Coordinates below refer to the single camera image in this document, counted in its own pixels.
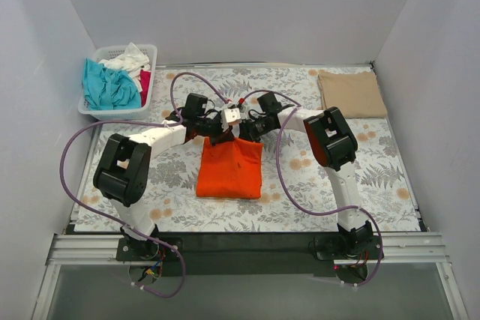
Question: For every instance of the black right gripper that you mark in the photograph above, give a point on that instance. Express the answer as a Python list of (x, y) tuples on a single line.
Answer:
[(247, 130)]

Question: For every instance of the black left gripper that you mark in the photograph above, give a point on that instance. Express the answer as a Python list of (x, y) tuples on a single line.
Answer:
[(218, 130)]

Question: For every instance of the orange t shirt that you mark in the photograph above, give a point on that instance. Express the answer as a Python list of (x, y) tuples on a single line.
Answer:
[(230, 170)]

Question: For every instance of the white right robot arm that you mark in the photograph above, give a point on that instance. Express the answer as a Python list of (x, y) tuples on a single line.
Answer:
[(334, 147)]

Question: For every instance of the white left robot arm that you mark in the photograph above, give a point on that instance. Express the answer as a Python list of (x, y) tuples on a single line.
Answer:
[(123, 170)]

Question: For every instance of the magenta t shirt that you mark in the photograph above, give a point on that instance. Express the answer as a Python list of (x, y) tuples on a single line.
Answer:
[(145, 79)]

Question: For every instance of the white t shirt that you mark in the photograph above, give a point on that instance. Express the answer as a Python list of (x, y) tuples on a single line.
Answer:
[(132, 60)]

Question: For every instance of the folded beige t shirt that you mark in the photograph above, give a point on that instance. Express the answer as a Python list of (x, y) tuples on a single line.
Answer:
[(356, 95)]

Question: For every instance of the teal t shirt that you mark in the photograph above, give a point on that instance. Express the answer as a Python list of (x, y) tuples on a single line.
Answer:
[(106, 89)]

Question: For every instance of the white plastic laundry basket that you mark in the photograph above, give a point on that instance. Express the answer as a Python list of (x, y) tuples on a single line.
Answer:
[(110, 52)]

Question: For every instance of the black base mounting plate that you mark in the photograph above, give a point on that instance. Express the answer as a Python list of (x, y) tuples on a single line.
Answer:
[(248, 253)]

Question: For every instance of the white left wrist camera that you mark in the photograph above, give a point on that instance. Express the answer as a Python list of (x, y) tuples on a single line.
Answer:
[(230, 116)]

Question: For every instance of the aluminium frame rail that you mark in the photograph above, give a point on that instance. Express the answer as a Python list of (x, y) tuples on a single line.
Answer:
[(83, 249)]

